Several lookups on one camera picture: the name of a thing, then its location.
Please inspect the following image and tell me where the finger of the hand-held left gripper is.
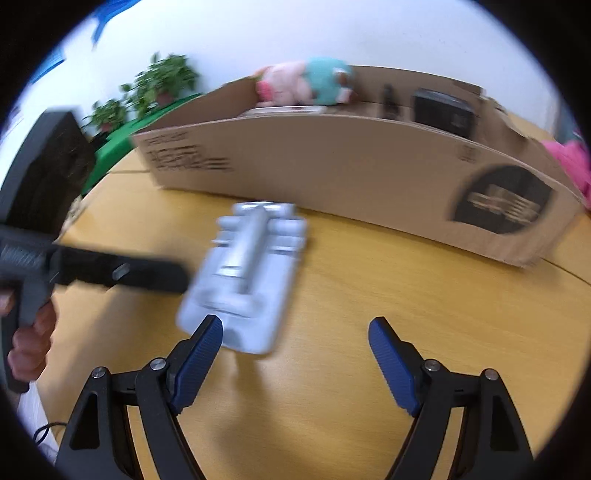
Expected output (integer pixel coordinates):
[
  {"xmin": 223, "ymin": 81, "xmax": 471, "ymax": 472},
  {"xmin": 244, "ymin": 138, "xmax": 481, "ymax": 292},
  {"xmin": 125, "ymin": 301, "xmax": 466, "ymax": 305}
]
[{"xmin": 48, "ymin": 244, "xmax": 192, "ymax": 295}]

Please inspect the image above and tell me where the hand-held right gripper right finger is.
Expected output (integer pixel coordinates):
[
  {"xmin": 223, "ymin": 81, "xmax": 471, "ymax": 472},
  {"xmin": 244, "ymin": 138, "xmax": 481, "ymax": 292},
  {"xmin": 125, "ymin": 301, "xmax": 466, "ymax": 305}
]
[{"xmin": 368, "ymin": 316, "xmax": 532, "ymax": 480}]

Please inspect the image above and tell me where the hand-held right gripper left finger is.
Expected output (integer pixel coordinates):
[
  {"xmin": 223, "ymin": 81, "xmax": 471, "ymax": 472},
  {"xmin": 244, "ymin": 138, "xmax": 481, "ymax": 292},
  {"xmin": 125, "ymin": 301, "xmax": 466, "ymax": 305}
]
[{"xmin": 55, "ymin": 315, "xmax": 225, "ymax": 480}]

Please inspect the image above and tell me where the grey plastic holder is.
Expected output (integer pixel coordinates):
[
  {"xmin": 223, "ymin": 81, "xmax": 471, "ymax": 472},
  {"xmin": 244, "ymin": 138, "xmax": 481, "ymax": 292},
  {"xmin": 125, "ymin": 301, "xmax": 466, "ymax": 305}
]
[{"xmin": 177, "ymin": 200, "xmax": 309, "ymax": 355}]

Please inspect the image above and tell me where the brown cardboard box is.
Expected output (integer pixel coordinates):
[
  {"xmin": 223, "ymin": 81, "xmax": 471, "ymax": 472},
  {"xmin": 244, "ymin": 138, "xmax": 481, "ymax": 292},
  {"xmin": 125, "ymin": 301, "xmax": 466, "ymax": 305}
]
[{"xmin": 131, "ymin": 65, "xmax": 585, "ymax": 268}]

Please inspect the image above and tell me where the pink green teal plush toy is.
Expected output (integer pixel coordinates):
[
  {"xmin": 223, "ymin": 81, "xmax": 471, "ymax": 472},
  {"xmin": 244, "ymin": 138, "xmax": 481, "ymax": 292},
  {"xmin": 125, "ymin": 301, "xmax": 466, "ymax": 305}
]
[{"xmin": 253, "ymin": 56, "xmax": 356, "ymax": 108}]

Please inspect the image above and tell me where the person's left forearm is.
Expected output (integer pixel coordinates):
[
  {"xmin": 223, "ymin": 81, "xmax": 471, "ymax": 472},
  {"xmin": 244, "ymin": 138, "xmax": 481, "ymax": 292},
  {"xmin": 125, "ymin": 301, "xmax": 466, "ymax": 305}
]
[{"xmin": 17, "ymin": 381, "xmax": 61, "ymax": 462}]

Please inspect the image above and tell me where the wooden desktop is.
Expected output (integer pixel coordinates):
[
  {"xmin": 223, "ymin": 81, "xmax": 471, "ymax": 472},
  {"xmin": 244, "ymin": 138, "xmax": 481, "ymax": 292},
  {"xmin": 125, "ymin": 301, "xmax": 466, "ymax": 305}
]
[{"xmin": 28, "ymin": 104, "xmax": 591, "ymax": 480}]

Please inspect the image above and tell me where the person's left hand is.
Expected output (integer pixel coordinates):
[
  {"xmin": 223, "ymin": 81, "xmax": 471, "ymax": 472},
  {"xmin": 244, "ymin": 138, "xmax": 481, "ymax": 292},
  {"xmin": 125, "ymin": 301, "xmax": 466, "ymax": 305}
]
[{"xmin": 0, "ymin": 288, "xmax": 59, "ymax": 385}]

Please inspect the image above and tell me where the green cloth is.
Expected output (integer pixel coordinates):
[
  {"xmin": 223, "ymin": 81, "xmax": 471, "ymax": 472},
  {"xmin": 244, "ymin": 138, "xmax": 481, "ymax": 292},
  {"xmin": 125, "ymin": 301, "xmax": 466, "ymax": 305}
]
[{"xmin": 82, "ymin": 92, "xmax": 205, "ymax": 195}]

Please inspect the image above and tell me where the potted green plant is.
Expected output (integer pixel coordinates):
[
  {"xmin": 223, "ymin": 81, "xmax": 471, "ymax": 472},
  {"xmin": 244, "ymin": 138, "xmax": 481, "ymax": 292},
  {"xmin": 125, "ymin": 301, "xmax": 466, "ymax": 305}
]
[
  {"xmin": 83, "ymin": 98, "xmax": 128, "ymax": 136},
  {"xmin": 121, "ymin": 53, "xmax": 201, "ymax": 110}
]

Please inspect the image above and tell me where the white flat object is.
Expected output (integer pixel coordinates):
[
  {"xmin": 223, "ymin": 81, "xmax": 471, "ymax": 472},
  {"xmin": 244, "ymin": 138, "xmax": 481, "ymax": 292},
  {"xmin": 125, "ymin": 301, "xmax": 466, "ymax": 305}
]
[{"xmin": 242, "ymin": 104, "xmax": 327, "ymax": 117}]

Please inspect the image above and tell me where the black rectangular box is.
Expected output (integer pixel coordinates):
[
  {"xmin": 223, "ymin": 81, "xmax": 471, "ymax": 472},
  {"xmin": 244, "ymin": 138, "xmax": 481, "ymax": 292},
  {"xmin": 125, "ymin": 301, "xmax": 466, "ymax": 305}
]
[{"xmin": 412, "ymin": 89, "xmax": 476, "ymax": 140}]

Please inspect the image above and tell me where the bright pink plush toy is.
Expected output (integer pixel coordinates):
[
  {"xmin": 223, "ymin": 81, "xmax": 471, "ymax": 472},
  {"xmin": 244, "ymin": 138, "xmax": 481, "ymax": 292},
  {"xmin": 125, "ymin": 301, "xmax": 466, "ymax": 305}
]
[{"xmin": 540, "ymin": 137, "xmax": 591, "ymax": 195}]

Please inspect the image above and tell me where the black cable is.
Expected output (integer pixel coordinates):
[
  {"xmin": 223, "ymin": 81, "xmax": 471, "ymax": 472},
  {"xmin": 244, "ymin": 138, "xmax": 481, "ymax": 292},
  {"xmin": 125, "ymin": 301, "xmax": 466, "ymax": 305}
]
[{"xmin": 31, "ymin": 419, "xmax": 71, "ymax": 445}]

